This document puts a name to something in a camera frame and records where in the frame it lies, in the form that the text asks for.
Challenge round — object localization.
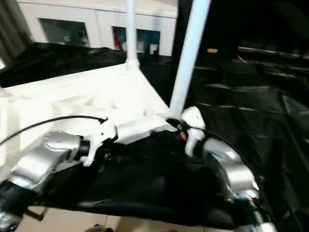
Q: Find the dark shoe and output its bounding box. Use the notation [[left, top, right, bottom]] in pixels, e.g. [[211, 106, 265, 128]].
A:
[[86, 223, 114, 232]]

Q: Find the white plastic table top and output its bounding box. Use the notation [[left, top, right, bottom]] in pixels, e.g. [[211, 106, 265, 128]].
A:
[[0, 61, 179, 170]]

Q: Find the black left wrist camera cable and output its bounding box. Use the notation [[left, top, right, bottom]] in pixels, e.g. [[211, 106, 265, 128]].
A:
[[0, 116, 109, 146]]

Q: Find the black work mat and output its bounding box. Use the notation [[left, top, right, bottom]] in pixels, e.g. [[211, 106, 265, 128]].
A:
[[0, 42, 309, 230]]

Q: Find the grey curtain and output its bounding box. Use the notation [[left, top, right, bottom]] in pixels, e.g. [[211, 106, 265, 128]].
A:
[[0, 0, 32, 68]]

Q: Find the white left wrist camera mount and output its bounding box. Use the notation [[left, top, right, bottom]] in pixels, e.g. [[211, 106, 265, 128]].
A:
[[83, 118, 119, 167]]

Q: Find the white glass door cabinet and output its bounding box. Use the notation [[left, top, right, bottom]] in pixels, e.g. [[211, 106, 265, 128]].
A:
[[18, 0, 179, 57]]

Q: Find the white plastic table leg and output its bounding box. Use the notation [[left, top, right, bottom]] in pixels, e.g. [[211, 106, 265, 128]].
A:
[[125, 0, 141, 71], [169, 0, 212, 121]]

